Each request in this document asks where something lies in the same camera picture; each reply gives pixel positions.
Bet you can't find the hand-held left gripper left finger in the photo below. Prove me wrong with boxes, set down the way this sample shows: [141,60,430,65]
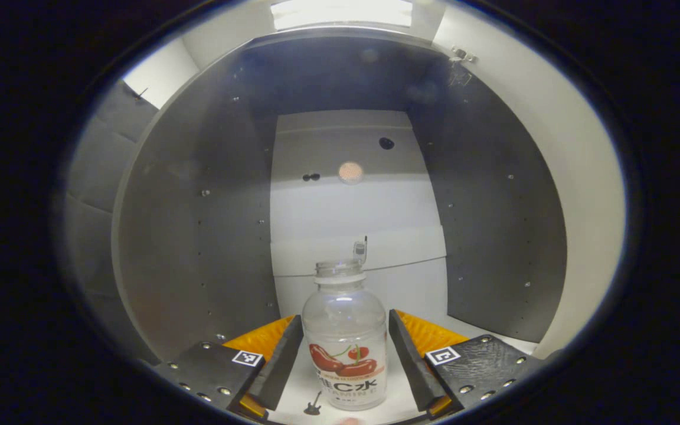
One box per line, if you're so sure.
[152,315,304,421]

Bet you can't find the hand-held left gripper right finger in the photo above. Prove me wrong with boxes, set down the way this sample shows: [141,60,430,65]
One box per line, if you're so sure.
[388,309,547,420]

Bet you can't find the clear plastic bottle red label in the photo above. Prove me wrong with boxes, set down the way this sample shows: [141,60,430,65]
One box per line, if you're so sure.
[302,259,389,411]

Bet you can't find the grey cabinet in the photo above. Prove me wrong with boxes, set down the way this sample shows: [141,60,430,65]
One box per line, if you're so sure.
[110,27,568,425]

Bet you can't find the metal door hinge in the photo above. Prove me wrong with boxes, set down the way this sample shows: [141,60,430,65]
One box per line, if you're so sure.
[449,47,478,86]

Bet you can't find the black backdrop cloth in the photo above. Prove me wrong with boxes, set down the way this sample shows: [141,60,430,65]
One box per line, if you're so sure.
[66,80,161,364]

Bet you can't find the long ceiling light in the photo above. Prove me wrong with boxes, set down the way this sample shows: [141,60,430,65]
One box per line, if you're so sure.
[270,0,414,30]

